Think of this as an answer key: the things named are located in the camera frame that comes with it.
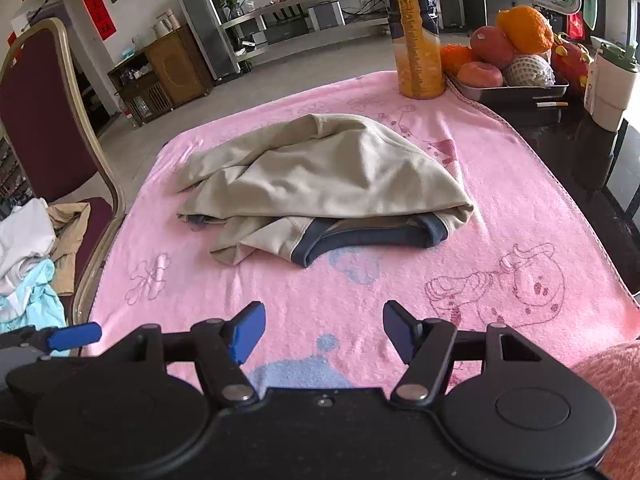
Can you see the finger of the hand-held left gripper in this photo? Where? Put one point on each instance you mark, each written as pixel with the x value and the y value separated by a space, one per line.
pixel 75 336

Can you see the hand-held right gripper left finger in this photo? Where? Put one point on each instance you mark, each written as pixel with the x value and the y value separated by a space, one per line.
pixel 248 331

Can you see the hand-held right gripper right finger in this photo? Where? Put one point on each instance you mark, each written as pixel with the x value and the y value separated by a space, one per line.
pixel 399 331

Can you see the beige t-shirt with navy collar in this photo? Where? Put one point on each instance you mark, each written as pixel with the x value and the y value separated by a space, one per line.
pixel 325 175

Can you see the light blue cloth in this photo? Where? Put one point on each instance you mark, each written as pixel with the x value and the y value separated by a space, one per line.
pixel 40 300

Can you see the pink printed blanket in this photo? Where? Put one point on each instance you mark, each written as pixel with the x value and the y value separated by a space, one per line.
pixel 450 270

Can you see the cluttered storage shelf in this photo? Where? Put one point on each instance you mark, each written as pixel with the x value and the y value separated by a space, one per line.
pixel 12 175

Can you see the person's pink fleece clothing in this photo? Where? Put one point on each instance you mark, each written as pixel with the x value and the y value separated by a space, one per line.
pixel 615 400

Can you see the maroon banquet chair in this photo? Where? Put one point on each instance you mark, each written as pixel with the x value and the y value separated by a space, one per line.
pixel 40 110

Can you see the metal fruit tray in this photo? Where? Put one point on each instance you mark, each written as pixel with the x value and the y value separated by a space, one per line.
pixel 500 94

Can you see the pale red apple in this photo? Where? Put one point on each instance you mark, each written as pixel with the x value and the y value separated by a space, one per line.
pixel 480 75

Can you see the wooden cabinet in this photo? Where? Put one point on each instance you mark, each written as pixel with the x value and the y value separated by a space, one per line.
pixel 175 70

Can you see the orange juice bottle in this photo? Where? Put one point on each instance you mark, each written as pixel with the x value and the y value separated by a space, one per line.
pixel 415 60

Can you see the cigarette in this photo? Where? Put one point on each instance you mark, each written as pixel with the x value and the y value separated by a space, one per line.
pixel 550 104

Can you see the small tangerine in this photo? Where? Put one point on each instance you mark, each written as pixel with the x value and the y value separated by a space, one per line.
pixel 452 57

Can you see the melon in foam net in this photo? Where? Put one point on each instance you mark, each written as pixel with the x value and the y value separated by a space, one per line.
pixel 530 71

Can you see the dark red apple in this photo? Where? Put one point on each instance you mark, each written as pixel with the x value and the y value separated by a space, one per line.
pixel 490 47

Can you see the metal television stand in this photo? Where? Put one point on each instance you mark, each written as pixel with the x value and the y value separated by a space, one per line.
pixel 350 30

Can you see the white cup with green lid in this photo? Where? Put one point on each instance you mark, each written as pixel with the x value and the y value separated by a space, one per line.
pixel 607 100

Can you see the white kettle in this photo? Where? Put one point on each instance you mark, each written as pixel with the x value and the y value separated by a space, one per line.
pixel 162 27

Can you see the red dragon fruit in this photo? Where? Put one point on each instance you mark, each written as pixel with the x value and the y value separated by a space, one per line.
pixel 570 60

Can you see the small silver speaker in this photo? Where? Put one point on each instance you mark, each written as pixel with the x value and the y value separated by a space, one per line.
pixel 327 16

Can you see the large orange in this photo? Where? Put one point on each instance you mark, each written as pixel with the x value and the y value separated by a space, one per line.
pixel 530 30

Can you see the long red paper banner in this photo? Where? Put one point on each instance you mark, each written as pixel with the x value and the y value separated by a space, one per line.
pixel 92 0

